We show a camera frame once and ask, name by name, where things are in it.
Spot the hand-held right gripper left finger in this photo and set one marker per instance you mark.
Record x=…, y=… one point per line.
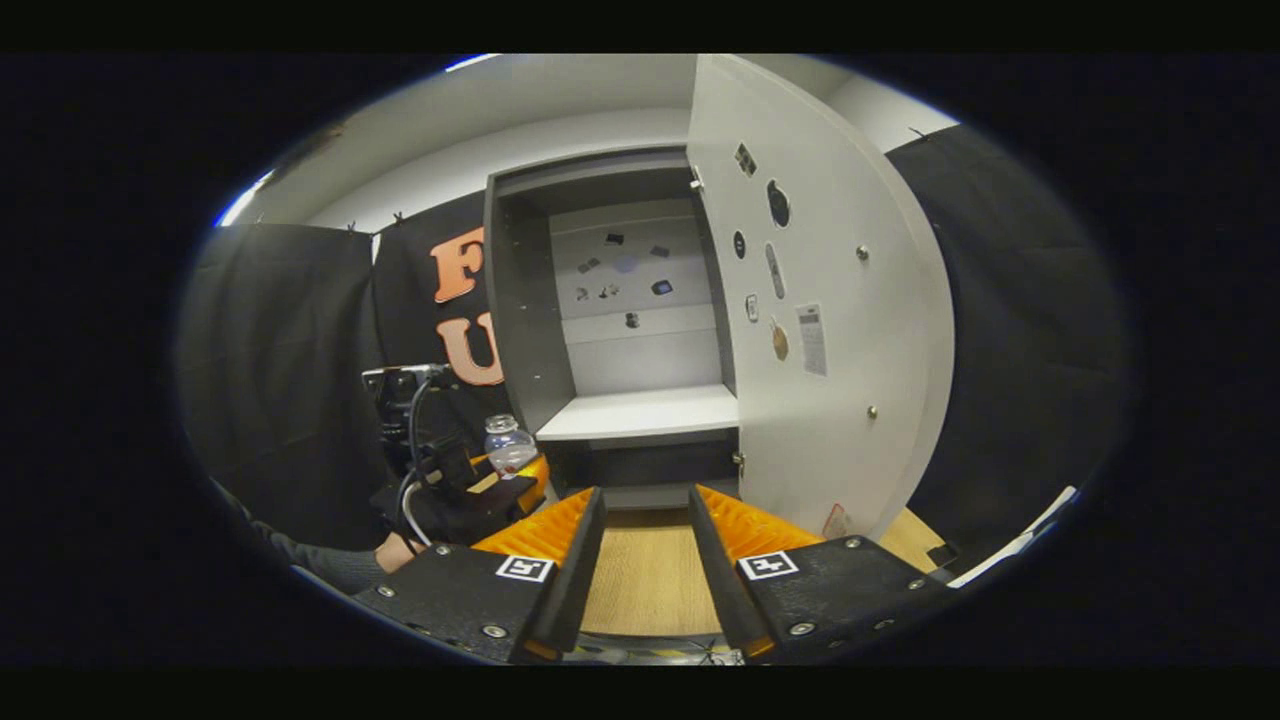
x=575, y=580

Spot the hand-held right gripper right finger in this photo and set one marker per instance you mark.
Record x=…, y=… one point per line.
x=722, y=580

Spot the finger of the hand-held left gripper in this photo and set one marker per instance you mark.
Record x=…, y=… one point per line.
x=500, y=495

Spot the clear glass bottle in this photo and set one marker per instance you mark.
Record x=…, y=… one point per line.
x=508, y=448

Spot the dark grey cabinet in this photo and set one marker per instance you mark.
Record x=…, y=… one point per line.
x=525, y=320

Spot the grey cabinet door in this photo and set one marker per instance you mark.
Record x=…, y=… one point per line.
x=850, y=350

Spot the black backdrop cloth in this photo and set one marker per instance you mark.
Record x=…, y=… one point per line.
x=300, y=350

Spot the long ceiling light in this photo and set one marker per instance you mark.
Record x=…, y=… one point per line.
x=472, y=61
x=240, y=200

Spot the white flat board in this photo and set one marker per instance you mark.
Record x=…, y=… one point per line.
x=1015, y=545

